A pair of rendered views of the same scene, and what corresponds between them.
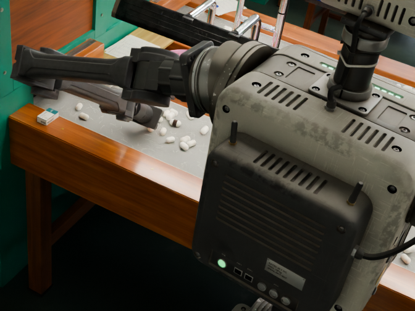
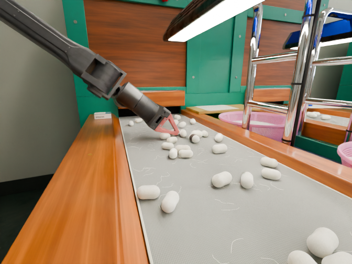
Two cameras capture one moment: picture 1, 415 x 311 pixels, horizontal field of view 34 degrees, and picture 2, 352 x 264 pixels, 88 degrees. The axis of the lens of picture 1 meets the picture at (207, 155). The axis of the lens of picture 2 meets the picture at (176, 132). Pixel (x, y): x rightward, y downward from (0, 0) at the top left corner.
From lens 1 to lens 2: 1.79 m
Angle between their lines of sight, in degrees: 49
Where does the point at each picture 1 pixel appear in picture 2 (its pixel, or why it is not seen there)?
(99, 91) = (21, 17)
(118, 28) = (212, 96)
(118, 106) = (68, 59)
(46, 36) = (134, 70)
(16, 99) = (99, 105)
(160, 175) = (80, 162)
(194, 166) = (154, 176)
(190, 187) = (74, 190)
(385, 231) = not seen: outside the picture
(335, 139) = not seen: outside the picture
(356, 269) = not seen: outside the picture
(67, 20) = (156, 67)
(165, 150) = (150, 153)
